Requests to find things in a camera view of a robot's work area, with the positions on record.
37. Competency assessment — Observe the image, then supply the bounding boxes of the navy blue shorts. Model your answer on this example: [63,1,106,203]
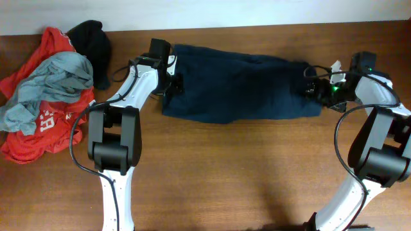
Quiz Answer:
[162,44,322,124]

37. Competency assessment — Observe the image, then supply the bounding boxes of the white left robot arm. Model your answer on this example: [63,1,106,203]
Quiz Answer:
[87,38,177,230]

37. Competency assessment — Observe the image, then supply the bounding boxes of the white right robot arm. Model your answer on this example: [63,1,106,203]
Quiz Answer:
[302,51,410,230]

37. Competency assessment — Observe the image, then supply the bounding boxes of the black garment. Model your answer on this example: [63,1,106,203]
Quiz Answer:
[66,20,112,90]

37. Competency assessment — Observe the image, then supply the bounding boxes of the grey t-shirt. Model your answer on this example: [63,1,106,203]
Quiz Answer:
[1,51,93,135]

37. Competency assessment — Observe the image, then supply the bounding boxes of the red printed t-shirt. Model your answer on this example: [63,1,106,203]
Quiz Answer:
[1,27,94,164]

